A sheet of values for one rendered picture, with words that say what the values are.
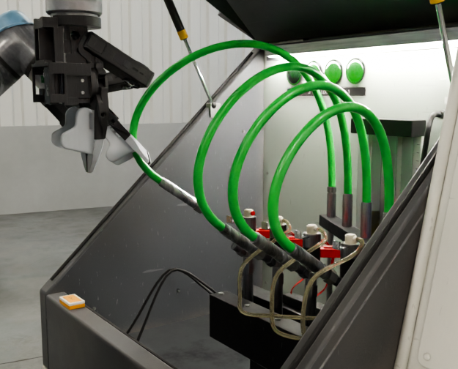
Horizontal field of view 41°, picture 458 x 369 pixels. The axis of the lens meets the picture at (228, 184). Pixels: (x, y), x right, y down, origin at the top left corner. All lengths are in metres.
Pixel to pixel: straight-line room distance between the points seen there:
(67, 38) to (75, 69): 0.05
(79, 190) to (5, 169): 0.87
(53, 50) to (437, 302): 0.58
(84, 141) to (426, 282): 0.49
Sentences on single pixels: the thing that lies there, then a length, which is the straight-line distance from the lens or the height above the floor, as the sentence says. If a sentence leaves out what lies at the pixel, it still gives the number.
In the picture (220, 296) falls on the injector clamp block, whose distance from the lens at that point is 1.11.
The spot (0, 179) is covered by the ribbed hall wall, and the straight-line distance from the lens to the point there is 7.40.
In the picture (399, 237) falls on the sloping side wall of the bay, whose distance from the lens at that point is 0.80.
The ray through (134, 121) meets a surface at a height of 1.29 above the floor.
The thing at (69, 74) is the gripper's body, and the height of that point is 1.36.
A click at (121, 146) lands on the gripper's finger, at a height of 1.25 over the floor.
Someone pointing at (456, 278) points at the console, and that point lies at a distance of 0.79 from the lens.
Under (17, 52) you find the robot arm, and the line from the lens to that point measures 1.15.
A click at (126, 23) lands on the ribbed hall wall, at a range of 7.73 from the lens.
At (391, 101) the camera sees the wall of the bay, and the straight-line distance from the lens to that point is 1.20.
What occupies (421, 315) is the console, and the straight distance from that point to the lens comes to 0.82.
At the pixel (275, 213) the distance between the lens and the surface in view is 0.78.
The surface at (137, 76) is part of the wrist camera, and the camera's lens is 0.90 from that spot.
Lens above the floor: 1.33
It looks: 8 degrees down
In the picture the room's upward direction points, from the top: straight up
